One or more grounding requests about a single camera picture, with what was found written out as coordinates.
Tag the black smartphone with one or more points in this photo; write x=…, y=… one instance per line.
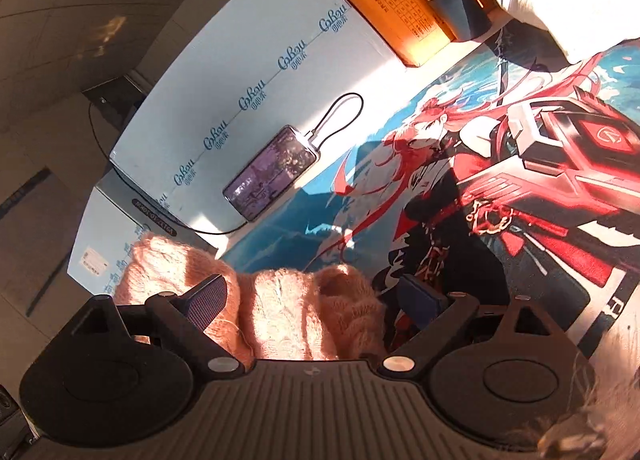
x=271, y=173

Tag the anime printed desk mat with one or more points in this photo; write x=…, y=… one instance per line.
x=511, y=173

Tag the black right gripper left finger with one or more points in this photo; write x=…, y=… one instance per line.
x=180, y=322

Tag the light blue cardboard box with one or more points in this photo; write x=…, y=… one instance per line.
x=116, y=216
x=257, y=66

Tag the pink knitted sweater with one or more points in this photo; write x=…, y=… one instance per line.
x=332, y=314

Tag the right light blue cardboard box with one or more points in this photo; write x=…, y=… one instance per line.
x=257, y=66

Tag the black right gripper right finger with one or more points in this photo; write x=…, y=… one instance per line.
x=441, y=319

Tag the left light blue cardboard box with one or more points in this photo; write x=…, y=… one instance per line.
x=116, y=216

